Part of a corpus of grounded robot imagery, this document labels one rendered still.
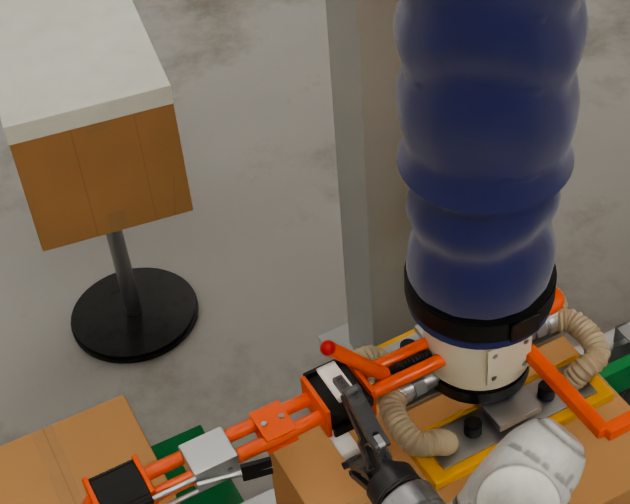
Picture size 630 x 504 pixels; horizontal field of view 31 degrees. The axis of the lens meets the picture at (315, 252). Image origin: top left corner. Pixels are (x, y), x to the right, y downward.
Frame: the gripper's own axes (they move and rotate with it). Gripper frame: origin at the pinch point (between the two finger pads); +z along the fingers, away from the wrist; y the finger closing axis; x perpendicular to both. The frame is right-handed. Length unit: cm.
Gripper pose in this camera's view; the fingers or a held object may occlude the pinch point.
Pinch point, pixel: (331, 400)
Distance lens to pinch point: 174.2
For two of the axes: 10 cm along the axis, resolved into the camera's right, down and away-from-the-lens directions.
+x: 8.8, -3.7, 3.0
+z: -4.7, -5.8, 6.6
